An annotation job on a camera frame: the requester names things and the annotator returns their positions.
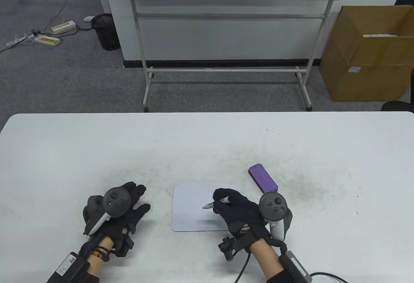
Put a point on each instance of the person's left hand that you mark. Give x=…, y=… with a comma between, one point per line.
x=132, y=213

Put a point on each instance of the person's right hand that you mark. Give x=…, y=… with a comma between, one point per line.
x=239, y=212

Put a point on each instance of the black and white marker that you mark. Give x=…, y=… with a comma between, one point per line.
x=210, y=204

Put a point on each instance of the purple whiteboard eraser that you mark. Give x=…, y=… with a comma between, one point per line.
x=263, y=178

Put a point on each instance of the small white whiteboard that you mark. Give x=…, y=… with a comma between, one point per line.
x=190, y=212

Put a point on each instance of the person's right forearm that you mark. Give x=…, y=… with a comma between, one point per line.
x=265, y=258

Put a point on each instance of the person's left forearm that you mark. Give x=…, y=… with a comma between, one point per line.
x=102, y=265

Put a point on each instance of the black grey left controller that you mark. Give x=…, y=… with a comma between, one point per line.
x=115, y=200

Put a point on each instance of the black grey controller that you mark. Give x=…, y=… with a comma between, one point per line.
x=273, y=205
x=115, y=200

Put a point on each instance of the black grey right controller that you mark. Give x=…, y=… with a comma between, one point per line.
x=273, y=205

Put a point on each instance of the black right wrist sensor box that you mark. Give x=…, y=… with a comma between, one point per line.
x=296, y=268

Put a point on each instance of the black wrist sensor box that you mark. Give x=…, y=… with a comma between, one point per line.
x=66, y=268
x=296, y=268

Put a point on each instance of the black left wrist sensor box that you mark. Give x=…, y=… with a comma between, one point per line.
x=66, y=268

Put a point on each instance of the black mesh wastebasket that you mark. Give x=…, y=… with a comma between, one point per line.
x=105, y=34

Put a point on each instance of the brown cardboard box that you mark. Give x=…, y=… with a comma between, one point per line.
x=365, y=76

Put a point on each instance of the black chair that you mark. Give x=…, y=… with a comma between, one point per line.
x=397, y=107

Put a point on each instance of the white yellow power strip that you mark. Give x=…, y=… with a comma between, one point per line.
x=63, y=27
x=47, y=40

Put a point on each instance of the white power adapter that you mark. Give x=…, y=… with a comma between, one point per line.
x=88, y=19

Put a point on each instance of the white boxes in carton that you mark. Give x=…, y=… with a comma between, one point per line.
x=378, y=36

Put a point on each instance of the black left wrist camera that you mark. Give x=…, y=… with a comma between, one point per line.
x=124, y=246

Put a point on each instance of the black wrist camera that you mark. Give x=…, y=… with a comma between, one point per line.
x=124, y=246
x=227, y=249

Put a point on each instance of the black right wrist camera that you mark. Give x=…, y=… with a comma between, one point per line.
x=227, y=249

